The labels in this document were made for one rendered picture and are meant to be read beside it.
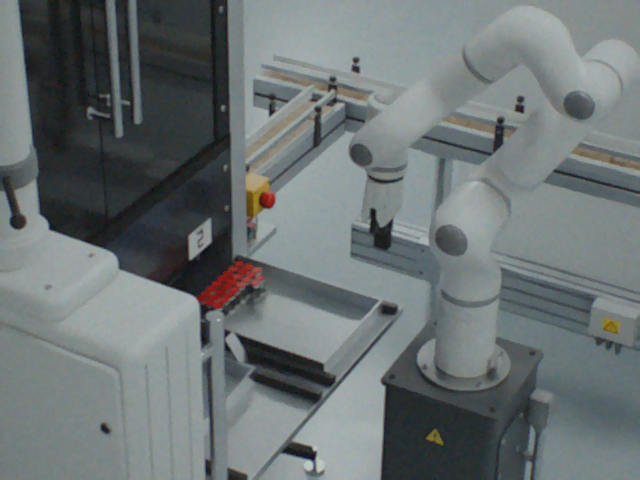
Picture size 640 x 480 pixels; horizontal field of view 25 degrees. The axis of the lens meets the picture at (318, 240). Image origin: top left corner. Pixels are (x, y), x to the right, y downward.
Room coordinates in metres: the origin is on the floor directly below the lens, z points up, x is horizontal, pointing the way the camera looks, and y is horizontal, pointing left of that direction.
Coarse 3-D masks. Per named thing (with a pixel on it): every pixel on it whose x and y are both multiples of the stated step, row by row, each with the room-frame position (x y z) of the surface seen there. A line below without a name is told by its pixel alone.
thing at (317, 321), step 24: (264, 264) 2.66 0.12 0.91; (288, 288) 2.62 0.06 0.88; (312, 288) 2.61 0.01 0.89; (336, 288) 2.58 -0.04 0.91; (240, 312) 2.52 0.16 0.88; (264, 312) 2.52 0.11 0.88; (288, 312) 2.52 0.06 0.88; (312, 312) 2.53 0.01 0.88; (336, 312) 2.53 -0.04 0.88; (360, 312) 2.53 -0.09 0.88; (240, 336) 2.39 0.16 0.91; (264, 336) 2.44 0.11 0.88; (288, 336) 2.44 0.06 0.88; (312, 336) 2.44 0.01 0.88; (336, 336) 2.44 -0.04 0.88; (360, 336) 2.44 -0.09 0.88; (312, 360) 2.31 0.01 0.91; (336, 360) 2.35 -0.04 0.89
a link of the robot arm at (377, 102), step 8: (376, 96) 2.47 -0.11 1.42; (384, 96) 2.47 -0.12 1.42; (392, 96) 2.47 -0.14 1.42; (368, 104) 2.46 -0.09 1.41; (376, 104) 2.44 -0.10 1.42; (384, 104) 2.44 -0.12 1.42; (368, 112) 2.45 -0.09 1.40; (376, 112) 2.43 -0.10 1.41; (368, 120) 2.44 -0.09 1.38; (400, 152) 2.43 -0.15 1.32; (408, 152) 2.46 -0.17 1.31; (392, 160) 2.43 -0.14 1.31; (400, 160) 2.44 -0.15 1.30; (384, 168) 2.43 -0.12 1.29
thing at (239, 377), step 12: (228, 360) 2.31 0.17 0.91; (204, 372) 2.31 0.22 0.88; (228, 372) 2.31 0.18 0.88; (240, 372) 2.30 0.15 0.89; (252, 372) 2.27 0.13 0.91; (204, 384) 2.27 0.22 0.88; (228, 384) 2.27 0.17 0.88; (240, 384) 2.23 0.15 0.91; (252, 384) 2.27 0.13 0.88; (204, 396) 2.23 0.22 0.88; (228, 396) 2.19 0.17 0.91; (240, 396) 2.23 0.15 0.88; (204, 408) 2.19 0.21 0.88; (228, 408) 2.19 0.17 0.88; (204, 420) 2.12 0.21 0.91; (204, 432) 2.12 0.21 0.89
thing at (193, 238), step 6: (210, 222) 2.63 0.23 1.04; (198, 228) 2.59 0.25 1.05; (204, 228) 2.61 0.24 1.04; (210, 228) 2.63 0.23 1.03; (192, 234) 2.56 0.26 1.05; (204, 234) 2.60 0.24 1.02; (210, 234) 2.63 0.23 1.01; (192, 240) 2.56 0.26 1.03; (204, 240) 2.60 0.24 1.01; (210, 240) 2.62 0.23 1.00; (192, 246) 2.56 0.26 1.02; (204, 246) 2.60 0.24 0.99; (192, 252) 2.56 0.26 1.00; (198, 252) 2.58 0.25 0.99
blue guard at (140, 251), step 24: (216, 168) 2.66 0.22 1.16; (192, 192) 2.57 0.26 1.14; (216, 192) 2.65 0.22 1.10; (144, 216) 2.42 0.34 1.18; (168, 216) 2.49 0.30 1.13; (192, 216) 2.57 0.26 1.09; (216, 216) 2.65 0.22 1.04; (120, 240) 2.35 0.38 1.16; (144, 240) 2.42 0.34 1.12; (168, 240) 2.49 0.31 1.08; (120, 264) 2.34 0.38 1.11; (144, 264) 2.41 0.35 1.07; (168, 264) 2.49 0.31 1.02
